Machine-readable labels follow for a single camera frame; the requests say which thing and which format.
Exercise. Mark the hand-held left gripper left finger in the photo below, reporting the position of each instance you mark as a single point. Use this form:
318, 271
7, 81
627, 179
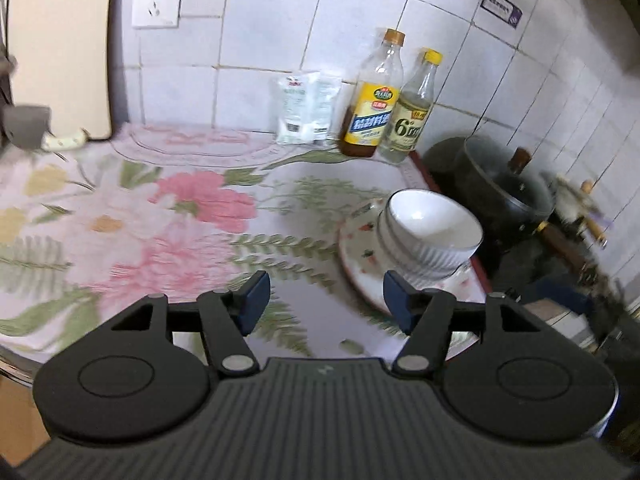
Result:
254, 305

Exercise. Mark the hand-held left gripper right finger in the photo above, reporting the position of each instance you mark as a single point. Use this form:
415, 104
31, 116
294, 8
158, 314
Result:
397, 302

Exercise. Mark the pink bunny carrot print plate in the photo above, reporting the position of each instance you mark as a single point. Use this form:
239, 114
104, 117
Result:
362, 260

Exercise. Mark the floral tablecloth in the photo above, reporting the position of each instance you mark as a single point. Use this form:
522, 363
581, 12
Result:
150, 220

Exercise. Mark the black wok with glass lid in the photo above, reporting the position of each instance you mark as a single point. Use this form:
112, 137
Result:
505, 190

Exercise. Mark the clear vinegar bottle yellow cap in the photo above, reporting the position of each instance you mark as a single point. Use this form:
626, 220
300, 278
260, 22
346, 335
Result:
407, 125

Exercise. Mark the yellow label cooking wine bottle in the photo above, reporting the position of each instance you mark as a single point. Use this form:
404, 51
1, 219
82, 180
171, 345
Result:
370, 115

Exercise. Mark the white plastic seasoning packets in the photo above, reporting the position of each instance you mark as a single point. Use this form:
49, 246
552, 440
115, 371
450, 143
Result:
305, 110

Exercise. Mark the cream cutting board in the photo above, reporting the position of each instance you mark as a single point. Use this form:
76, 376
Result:
60, 45

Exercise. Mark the purple wall sticker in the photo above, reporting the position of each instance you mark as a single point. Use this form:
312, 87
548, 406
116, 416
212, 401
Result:
501, 8

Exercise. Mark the white wall socket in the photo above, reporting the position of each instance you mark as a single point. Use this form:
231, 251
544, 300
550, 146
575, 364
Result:
156, 1

